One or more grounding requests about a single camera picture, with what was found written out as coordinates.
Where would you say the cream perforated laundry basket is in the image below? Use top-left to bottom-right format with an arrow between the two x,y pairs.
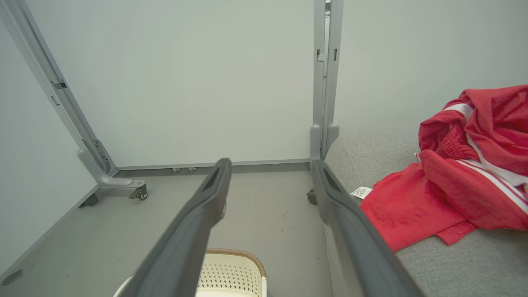
113,247 -> 268,297

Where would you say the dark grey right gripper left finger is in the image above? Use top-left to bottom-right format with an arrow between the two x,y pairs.
118,158 -> 233,297

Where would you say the grey fabric sofa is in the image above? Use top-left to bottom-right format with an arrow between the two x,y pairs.
323,123 -> 528,297

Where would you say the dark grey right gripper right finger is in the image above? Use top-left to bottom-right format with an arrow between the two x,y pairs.
310,158 -> 425,297

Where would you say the white partition panel grey frame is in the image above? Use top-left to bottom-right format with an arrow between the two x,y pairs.
321,0 -> 528,161
0,0 -> 327,201
0,16 -> 100,287

